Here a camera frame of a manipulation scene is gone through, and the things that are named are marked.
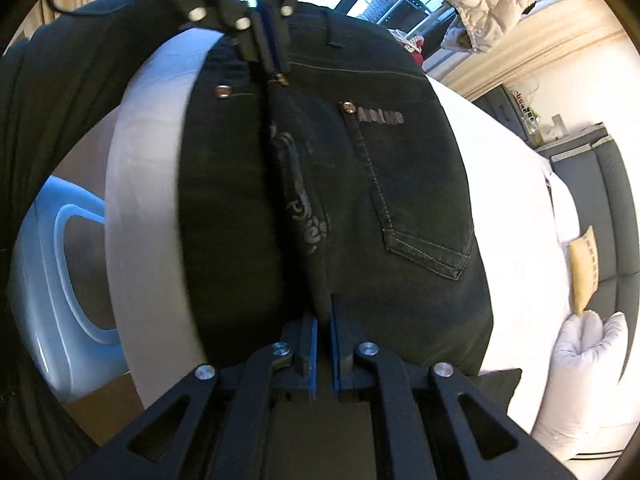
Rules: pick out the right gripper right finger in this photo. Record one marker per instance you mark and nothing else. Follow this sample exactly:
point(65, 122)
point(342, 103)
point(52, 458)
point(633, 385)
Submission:
point(362, 365)

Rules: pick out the grey nightstand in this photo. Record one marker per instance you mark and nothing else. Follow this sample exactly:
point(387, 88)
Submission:
point(586, 136)

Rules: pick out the dark grey headboard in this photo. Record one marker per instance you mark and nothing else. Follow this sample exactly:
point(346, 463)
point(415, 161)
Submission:
point(597, 178)

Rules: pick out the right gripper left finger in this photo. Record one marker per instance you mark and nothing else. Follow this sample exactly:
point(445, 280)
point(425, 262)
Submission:
point(286, 368)

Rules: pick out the cream curtain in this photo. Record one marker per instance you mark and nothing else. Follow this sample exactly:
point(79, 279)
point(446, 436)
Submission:
point(554, 30)

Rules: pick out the black denim pants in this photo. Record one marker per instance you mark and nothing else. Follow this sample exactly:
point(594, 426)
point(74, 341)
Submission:
point(338, 186)

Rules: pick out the yellow cushion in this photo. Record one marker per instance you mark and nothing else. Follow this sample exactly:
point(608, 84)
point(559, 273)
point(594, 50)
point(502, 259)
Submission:
point(584, 269)

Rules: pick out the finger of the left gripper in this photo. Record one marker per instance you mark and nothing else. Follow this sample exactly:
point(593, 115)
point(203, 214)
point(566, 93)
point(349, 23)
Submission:
point(245, 35)
point(271, 35)

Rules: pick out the white folded duvet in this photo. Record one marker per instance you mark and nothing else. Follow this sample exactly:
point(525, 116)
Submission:
point(585, 367)

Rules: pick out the red and white bag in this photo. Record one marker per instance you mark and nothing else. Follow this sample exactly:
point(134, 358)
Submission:
point(413, 45)

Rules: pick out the light blue plastic bin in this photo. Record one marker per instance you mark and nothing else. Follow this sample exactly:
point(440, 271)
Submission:
point(58, 292)

